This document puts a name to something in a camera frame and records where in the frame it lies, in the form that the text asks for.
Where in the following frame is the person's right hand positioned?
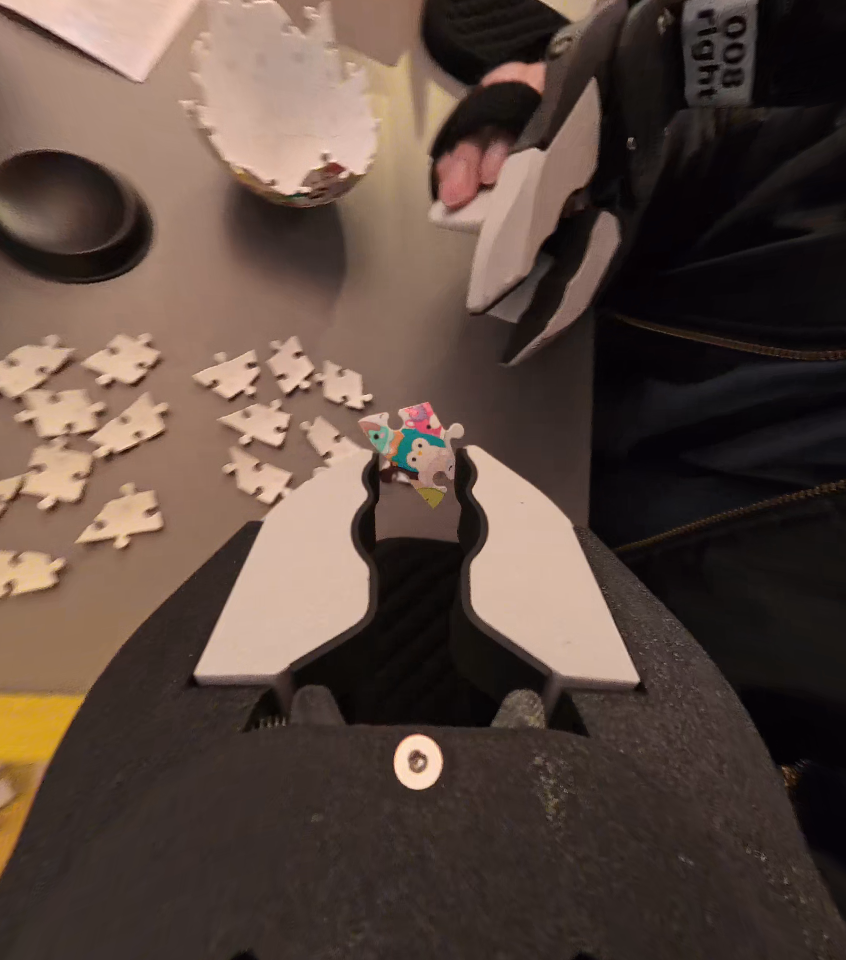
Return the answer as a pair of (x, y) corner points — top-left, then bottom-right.
(429, 61), (548, 213)

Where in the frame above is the person's jacketed torso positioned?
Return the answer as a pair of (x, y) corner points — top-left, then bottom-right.
(588, 0), (846, 960)

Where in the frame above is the partly built puzzle ball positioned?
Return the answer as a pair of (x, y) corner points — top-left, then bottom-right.
(181, 0), (381, 208)

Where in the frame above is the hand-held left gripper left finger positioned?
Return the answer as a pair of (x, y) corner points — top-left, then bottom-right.
(194, 450), (380, 690)

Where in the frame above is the folded paper leaflet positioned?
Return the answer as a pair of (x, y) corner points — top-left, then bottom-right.
(0, 0), (202, 82)

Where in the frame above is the single colourful printed jigsaw piece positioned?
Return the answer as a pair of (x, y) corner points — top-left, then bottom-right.
(359, 401), (465, 510)

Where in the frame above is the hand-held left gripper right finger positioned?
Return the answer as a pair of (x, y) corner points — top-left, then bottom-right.
(456, 444), (643, 691)

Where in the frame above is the black ball stand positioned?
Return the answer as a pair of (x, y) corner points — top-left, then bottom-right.
(0, 148), (155, 285)

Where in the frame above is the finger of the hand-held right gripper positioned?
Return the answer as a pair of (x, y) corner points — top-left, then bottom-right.
(466, 78), (605, 325)
(501, 210), (624, 369)

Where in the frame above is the spread of white jigsaw pieces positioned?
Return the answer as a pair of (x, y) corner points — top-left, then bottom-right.
(0, 333), (375, 606)

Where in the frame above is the person's right forearm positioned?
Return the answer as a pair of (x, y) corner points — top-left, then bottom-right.
(421, 0), (570, 85)

